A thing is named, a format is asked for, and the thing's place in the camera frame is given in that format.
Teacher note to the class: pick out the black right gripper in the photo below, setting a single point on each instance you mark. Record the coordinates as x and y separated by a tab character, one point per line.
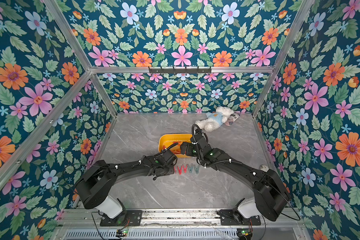
187	149

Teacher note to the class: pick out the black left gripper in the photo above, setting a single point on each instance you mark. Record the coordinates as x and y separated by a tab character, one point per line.
172	166

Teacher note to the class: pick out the yellow plastic storage box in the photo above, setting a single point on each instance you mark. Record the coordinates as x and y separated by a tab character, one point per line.
174	137

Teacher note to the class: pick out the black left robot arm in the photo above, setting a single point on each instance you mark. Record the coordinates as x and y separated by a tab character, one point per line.
94	185

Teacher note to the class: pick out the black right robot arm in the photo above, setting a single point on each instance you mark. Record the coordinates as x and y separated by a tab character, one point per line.
270	195

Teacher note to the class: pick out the pile of clothespins in box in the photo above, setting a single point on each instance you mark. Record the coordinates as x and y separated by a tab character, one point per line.
173	146

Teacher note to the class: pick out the white teddy bear blue shirt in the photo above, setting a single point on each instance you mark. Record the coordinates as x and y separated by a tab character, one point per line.
215	120

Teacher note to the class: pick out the patterned pouch near bear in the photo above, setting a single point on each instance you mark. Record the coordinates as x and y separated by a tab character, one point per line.
232	119

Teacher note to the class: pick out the aluminium front rail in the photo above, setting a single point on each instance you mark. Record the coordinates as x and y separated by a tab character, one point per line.
177	218

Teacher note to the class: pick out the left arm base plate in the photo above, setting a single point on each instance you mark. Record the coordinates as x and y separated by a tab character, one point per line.
131	218

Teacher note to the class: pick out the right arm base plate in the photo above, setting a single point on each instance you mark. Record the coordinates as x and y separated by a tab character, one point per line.
234	218

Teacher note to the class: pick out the black hook rail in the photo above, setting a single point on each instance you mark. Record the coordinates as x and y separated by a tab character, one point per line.
180	70

